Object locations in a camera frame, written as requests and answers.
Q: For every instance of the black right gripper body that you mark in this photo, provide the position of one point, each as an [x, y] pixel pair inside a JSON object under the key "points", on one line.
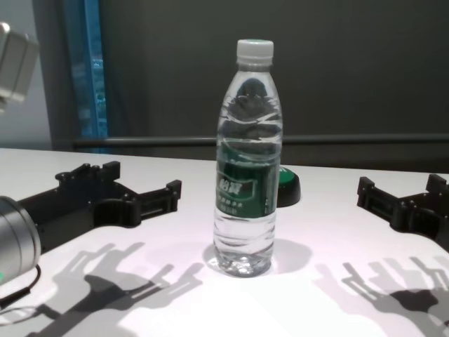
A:
{"points": [[424, 217]]}

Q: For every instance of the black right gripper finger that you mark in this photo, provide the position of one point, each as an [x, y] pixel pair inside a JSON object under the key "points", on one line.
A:
{"points": [[377, 200], [438, 186]]}

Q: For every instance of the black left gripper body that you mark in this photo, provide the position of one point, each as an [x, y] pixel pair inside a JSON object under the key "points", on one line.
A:
{"points": [[77, 207]]}

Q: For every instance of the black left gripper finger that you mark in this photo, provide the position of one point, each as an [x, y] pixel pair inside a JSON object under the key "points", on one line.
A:
{"points": [[91, 175], [161, 200]]}

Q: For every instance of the clear water bottle green label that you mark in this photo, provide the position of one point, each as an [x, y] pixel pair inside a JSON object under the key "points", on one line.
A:
{"points": [[245, 175]]}

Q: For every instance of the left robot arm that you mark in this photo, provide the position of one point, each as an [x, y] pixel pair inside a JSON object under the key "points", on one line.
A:
{"points": [[15, 238]]}

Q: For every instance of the blue vertical window strip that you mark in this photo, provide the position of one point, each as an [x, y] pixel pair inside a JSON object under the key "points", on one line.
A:
{"points": [[89, 87]]}

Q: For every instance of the green YES button black base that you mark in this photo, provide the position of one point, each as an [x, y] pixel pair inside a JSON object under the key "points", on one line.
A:
{"points": [[289, 189]]}

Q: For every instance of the grey horizontal rail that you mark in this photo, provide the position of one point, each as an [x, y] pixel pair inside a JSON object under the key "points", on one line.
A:
{"points": [[175, 141]]}

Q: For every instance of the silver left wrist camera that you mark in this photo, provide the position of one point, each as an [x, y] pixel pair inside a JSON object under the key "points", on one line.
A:
{"points": [[15, 66]]}

